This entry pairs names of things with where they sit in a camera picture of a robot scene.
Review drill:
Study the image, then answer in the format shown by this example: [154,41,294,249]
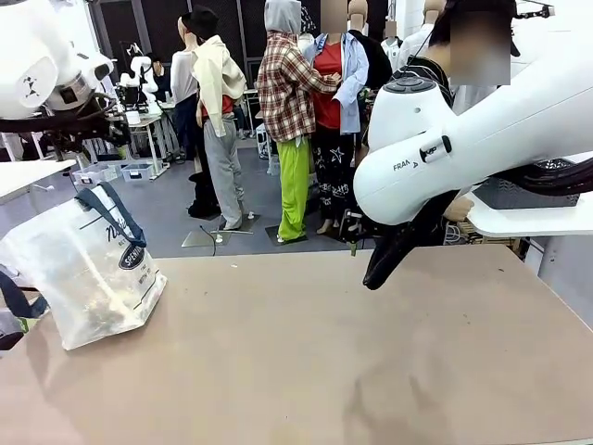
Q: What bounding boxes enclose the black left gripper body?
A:
[44,92,132,153]

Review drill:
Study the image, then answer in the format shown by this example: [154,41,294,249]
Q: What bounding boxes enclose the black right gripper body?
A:
[340,209,372,245]

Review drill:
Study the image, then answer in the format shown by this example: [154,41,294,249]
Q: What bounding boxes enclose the clear shopping bag blue handles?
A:
[0,181,168,351]

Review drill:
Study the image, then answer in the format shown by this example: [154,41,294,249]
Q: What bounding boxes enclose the person's right hand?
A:
[443,196,477,223]

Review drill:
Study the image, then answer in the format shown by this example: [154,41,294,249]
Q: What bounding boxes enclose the clear plastic storage bin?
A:
[120,161,155,182]
[72,162,120,185]

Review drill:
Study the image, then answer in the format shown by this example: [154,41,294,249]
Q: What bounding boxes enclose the white office desk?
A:
[124,113,170,180]

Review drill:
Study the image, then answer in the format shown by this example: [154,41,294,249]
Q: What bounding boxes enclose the white table with rounded edge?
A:
[0,159,78,205]

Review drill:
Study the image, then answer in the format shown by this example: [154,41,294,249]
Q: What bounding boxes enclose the standing person dark top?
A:
[150,57,173,101]

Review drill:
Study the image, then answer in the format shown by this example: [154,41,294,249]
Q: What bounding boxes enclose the mannequin white top dark pants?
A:
[170,17,205,161]

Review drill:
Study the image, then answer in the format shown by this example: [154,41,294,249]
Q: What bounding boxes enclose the white printed box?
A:
[256,122,273,161]

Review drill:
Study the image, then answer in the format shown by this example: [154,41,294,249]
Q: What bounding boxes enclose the mannequin cream jacket grey pants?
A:
[180,4,247,231]

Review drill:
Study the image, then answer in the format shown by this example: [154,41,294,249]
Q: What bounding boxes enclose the mannequin red shirt blue overshirt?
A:
[303,0,372,240]

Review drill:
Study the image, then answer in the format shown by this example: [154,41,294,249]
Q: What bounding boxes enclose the mannequin plaid shirt green pants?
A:
[256,0,342,242]

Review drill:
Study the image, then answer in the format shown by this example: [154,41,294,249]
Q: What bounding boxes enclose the grey plastic mesh basket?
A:
[472,157,583,210]

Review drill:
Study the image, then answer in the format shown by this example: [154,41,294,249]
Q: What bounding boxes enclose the mannequin black jacket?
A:
[347,0,394,92]

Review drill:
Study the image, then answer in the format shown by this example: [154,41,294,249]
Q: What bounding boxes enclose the person in striped shirt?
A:
[392,0,513,117]

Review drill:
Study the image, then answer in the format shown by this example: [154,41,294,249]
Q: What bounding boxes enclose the white side table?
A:
[462,152,593,238]

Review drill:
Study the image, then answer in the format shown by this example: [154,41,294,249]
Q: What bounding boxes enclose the small mannequin white top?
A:
[379,19,404,61]

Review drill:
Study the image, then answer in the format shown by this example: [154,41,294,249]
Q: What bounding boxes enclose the mannequin white shirt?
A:
[397,0,448,70]

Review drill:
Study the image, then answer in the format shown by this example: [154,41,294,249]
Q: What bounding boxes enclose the black right arm cable sleeve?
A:
[362,157,593,291]

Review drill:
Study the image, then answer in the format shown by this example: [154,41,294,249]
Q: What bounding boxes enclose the metal mannequin base plate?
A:
[264,225,309,247]
[210,212,260,235]
[182,230,233,248]

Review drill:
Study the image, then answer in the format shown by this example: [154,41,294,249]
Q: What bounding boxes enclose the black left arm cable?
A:
[0,110,127,136]

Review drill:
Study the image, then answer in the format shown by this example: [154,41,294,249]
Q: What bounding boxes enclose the black floor cable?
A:
[198,224,220,256]

